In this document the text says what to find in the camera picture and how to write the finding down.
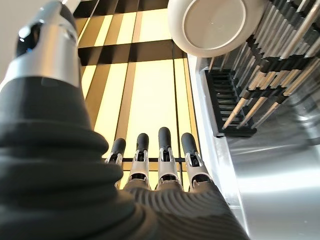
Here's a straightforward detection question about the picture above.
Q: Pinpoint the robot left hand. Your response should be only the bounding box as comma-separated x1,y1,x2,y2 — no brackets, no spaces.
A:
0,0,251,240

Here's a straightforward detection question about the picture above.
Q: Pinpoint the deep beige plate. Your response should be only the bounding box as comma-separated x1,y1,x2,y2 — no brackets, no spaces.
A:
167,0,266,58

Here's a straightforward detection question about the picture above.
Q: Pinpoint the black dish rack with plates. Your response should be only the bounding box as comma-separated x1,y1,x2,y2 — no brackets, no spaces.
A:
204,0,320,138

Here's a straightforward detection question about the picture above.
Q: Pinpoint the stainless steel sink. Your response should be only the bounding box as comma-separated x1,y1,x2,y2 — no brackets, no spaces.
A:
186,53,320,240

